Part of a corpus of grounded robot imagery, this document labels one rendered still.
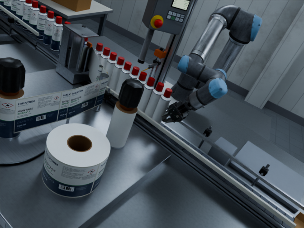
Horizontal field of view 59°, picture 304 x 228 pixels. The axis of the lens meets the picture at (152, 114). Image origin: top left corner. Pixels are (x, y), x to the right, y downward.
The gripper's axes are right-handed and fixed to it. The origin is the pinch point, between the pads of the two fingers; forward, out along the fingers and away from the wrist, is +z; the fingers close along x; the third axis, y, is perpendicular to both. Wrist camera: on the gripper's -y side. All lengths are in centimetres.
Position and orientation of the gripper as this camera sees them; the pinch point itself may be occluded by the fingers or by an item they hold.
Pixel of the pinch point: (165, 119)
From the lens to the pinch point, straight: 130.9
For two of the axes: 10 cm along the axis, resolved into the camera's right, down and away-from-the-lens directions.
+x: 5.0, 8.6, -0.5
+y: -5.7, 2.8, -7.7
